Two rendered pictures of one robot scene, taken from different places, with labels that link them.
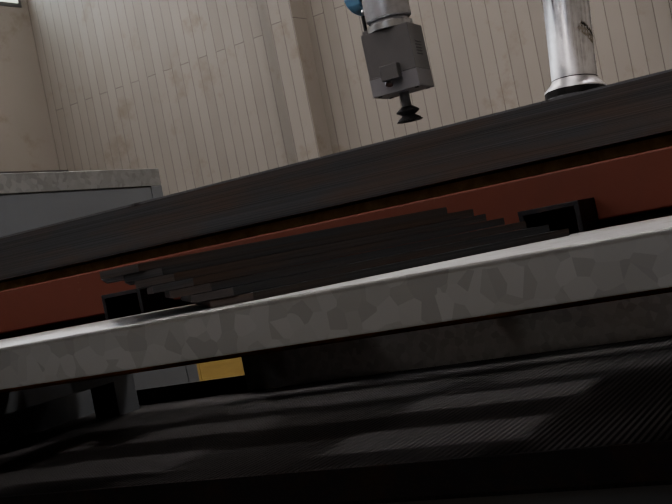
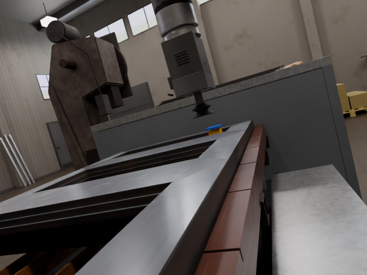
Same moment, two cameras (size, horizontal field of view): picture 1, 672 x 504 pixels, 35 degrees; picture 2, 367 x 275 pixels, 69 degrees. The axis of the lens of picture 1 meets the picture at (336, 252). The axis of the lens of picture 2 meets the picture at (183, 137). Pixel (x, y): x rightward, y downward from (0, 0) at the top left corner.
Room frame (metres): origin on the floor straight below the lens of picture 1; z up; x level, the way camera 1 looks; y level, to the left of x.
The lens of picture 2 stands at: (1.59, -0.68, 0.98)
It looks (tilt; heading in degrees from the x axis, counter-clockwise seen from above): 5 degrees down; 81
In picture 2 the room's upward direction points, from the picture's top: 16 degrees counter-clockwise
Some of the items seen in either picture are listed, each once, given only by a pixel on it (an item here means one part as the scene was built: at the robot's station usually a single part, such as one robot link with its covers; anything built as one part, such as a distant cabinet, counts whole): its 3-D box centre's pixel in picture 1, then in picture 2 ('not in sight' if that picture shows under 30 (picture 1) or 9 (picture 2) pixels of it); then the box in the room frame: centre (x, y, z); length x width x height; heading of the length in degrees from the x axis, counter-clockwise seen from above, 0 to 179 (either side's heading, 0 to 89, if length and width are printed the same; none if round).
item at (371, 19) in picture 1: (385, 11); (178, 24); (1.72, -0.15, 1.15); 0.08 x 0.08 x 0.05
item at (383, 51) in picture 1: (392, 57); (183, 65); (1.71, -0.15, 1.07); 0.10 x 0.09 x 0.16; 153
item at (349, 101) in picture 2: not in sight; (343, 98); (6.09, 4.59, 0.35); 1.17 x 0.85 x 0.69; 54
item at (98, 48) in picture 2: not in sight; (101, 103); (1.09, 4.58, 1.57); 1.59 x 1.42 x 3.13; 146
